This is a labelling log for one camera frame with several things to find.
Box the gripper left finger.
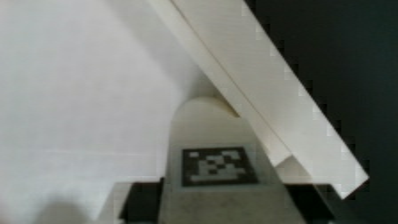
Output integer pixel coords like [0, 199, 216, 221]
[119, 182, 161, 224]

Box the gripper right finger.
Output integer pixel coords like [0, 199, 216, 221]
[286, 184, 335, 224]

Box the white table leg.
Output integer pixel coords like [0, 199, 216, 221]
[158, 97, 305, 224]

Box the white square tabletop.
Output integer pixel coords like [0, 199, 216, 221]
[0, 0, 294, 224]

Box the white L-shaped fence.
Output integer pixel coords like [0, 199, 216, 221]
[167, 0, 371, 201]

